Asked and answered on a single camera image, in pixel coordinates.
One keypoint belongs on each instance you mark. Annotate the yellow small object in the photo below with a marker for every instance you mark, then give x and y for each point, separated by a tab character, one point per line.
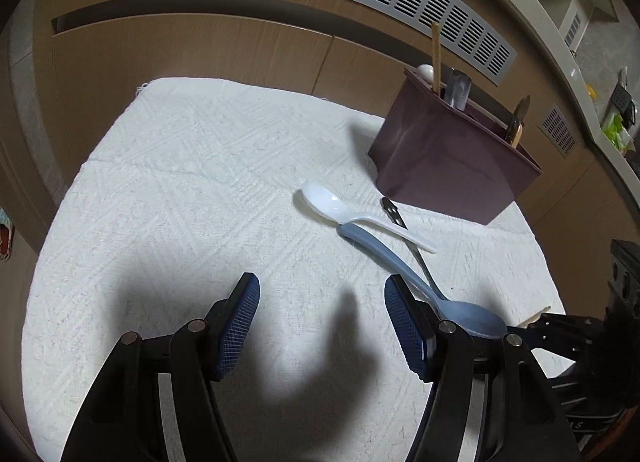
591	92

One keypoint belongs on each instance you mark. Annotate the purple utensil caddy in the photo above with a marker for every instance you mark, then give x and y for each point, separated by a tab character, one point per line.
435	157

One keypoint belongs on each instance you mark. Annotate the wooden chopstick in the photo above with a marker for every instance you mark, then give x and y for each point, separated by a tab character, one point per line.
531	319
436	58

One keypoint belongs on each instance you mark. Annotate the green packet on counter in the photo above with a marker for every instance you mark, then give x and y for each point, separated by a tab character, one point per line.
616	132

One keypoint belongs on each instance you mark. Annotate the white ceramic spoon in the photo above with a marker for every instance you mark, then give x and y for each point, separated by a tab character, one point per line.
331	207

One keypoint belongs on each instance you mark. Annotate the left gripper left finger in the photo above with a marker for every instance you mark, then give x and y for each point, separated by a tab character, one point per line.
229	322

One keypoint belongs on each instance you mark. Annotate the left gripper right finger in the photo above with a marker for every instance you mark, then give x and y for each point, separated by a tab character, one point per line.
415	334

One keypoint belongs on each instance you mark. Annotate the black object on counter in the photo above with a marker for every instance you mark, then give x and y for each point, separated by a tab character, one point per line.
622	101

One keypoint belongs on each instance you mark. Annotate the white textured table mat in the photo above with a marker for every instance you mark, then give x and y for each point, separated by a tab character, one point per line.
196	183

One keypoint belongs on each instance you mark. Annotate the grey metal spoon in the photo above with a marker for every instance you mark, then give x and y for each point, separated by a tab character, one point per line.
458	89

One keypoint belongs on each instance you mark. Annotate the small grey vent grille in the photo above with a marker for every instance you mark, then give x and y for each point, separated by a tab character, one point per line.
554	126

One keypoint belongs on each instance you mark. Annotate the blue plastic spoon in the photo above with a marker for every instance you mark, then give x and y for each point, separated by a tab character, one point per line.
475	319

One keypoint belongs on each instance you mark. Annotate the wooden spoon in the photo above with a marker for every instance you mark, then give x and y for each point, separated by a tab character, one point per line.
517	135

